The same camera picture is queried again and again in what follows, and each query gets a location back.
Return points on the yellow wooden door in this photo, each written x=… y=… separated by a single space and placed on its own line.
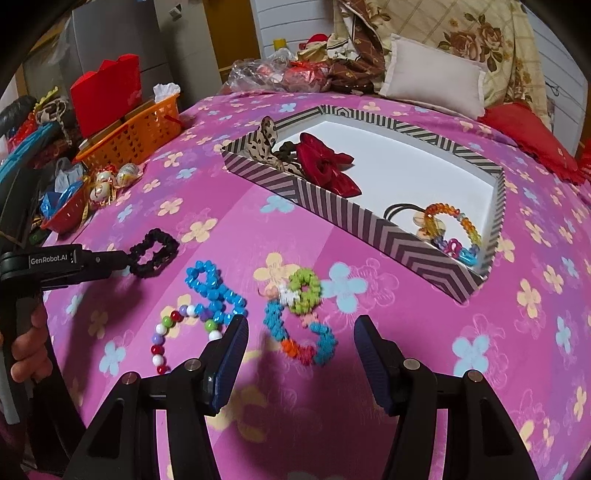
x=240 y=37

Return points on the yellow-capped bottle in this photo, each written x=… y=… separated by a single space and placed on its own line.
x=279 y=44

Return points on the red gift box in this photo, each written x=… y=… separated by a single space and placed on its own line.
x=106 y=92

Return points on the striped cardboard box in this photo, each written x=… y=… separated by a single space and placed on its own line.
x=406 y=170

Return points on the white pillow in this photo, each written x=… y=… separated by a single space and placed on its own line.
x=434 y=78

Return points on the red pillow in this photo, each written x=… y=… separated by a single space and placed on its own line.
x=526 y=138

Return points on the person's left hand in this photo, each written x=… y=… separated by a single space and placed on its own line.
x=30 y=346

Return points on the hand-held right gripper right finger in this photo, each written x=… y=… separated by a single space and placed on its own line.
x=374 y=364

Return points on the white gold foil ball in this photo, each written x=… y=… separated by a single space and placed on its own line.
x=128 y=174
x=100 y=193

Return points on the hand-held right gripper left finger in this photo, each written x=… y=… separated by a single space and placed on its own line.
x=226 y=364

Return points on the clear plastic bag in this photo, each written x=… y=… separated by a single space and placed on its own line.
x=254 y=69

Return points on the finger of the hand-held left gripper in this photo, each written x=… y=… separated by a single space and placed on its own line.
x=108 y=264

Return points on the black beaded scrunchie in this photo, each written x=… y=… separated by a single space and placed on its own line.
x=171 y=249

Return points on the grey refrigerator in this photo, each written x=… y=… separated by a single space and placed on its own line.
x=129 y=32

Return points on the floral quilt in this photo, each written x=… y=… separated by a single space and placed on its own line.
x=461 y=32

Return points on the blue plastic object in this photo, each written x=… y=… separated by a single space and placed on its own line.
x=23 y=152

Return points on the brown fabric scrunchie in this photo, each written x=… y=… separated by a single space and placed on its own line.
x=286 y=147

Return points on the leopard heart-print ribbon bow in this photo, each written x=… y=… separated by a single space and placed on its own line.
x=265 y=138

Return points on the white tissue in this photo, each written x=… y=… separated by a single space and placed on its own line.
x=166 y=90

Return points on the red plastic bowl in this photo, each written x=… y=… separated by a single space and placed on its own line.
x=67 y=217

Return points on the red organza hair bow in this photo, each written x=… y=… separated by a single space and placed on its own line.
x=323 y=166

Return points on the orange plastic basket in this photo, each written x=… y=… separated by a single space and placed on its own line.
x=134 y=129

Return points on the red plush toy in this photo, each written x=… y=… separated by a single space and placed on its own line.
x=316 y=41

